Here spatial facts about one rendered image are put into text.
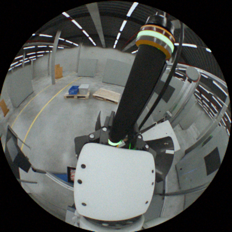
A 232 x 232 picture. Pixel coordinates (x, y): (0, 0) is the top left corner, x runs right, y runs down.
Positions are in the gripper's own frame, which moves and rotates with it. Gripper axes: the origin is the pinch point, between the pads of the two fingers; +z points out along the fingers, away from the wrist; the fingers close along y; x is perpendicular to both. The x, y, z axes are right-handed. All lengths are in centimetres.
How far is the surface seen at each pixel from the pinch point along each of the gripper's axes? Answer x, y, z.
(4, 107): -88, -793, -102
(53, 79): -109, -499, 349
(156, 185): -62, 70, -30
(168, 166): -3.9, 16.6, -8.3
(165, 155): -5.4, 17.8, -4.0
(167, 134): -14.8, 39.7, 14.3
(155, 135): -21.6, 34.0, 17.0
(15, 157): -22, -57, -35
